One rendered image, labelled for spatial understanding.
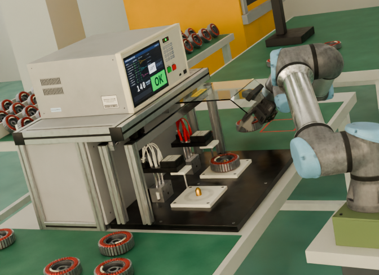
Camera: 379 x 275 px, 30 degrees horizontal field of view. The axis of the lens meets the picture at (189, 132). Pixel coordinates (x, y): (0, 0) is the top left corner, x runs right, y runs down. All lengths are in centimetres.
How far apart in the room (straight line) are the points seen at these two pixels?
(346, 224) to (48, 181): 104
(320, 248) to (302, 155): 28
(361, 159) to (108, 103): 88
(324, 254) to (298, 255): 158
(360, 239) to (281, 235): 182
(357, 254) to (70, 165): 99
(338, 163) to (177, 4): 438
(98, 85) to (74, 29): 421
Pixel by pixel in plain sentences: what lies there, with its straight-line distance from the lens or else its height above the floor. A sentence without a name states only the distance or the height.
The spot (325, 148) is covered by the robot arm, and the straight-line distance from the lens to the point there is 194.
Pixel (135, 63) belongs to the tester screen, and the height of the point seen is 126.
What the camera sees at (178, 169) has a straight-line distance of 240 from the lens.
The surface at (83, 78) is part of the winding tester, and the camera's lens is 239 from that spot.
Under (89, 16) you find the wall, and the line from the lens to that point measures 895.
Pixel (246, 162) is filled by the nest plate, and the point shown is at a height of 78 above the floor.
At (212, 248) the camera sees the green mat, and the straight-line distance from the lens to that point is 213.
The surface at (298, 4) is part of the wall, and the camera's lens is 777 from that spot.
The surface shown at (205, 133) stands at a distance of 261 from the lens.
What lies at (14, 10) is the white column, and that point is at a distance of 651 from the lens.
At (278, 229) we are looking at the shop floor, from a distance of 387.
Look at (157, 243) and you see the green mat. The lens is 224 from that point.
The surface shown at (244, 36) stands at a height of 62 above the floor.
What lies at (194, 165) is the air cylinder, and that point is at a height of 80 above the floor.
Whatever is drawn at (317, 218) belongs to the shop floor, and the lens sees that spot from 393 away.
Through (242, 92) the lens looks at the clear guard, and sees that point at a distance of 254.
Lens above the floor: 170
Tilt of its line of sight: 17 degrees down
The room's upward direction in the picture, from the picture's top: 12 degrees counter-clockwise
